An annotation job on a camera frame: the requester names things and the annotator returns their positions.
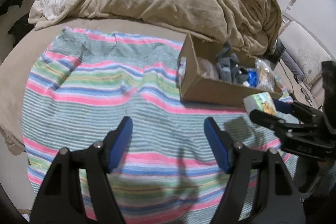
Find small green tissue pack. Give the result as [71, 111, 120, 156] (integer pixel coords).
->
[243, 92, 277, 116]

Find cotton swab bag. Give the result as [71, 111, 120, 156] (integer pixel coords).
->
[255, 59, 274, 92]

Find blue tissue pack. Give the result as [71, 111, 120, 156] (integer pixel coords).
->
[243, 68, 259, 88]

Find clear plastic snack bag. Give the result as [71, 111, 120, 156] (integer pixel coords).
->
[178, 56, 220, 80]

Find eyeglasses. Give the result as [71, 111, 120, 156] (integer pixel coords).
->
[294, 75, 313, 106]

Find grey pillow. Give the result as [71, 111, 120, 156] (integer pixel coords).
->
[282, 51, 305, 81]

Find white floral pillow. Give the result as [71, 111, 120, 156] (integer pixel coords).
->
[278, 21, 331, 86]

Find open cardboard box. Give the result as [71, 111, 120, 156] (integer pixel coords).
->
[177, 32, 283, 108]

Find beige fleece blanket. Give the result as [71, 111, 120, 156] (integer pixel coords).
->
[34, 0, 282, 56]

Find striped colourful towel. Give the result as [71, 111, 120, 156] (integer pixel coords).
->
[22, 27, 280, 223]

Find black charger cable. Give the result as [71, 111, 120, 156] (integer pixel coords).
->
[278, 58, 313, 106]

